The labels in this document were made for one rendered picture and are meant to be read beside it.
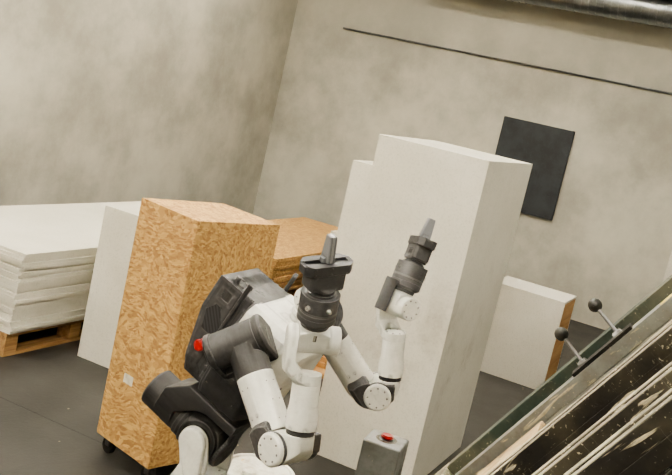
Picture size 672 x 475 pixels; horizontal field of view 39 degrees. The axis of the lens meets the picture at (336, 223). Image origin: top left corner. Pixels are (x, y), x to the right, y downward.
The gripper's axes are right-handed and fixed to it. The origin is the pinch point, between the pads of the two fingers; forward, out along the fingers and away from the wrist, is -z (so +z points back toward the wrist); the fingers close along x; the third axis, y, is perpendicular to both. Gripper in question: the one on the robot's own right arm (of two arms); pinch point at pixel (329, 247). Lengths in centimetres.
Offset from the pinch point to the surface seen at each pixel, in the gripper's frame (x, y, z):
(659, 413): 2, 85, -18
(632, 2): 644, -497, 48
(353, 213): 262, -357, 184
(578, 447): 7, 70, 0
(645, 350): 40, 54, -2
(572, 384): 76, 13, 41
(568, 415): 30, 49, 15
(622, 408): 12, 72, -8
